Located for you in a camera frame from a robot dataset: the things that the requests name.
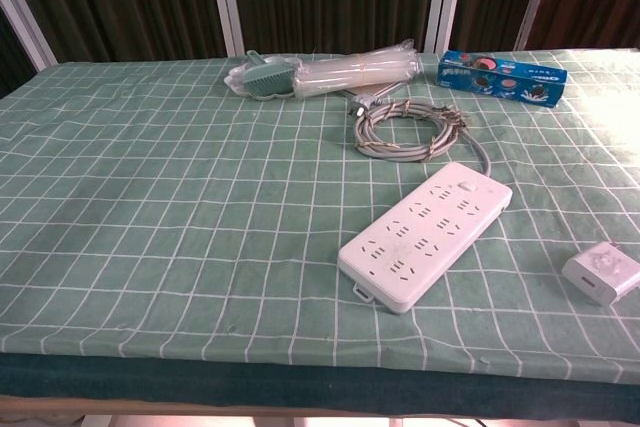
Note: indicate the white charger cube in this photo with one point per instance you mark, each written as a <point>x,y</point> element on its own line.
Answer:
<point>595,277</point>

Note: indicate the wooden table edge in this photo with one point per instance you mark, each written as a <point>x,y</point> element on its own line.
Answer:
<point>50,406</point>

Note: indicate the dark green under cloth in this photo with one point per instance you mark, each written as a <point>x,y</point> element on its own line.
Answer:
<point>300,387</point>

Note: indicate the clear plastic cup stack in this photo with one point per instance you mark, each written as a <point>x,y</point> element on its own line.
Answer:
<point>350,72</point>

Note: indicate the white power strip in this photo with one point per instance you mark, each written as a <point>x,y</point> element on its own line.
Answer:
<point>425,247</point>

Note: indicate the teal cleaning brush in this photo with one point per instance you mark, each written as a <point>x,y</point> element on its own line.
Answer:
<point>267,79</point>

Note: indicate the green checked tablecloth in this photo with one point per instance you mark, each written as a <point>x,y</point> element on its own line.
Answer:
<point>150,197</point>

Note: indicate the blue cookie box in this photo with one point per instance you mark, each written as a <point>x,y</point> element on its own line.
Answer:
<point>500,79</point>

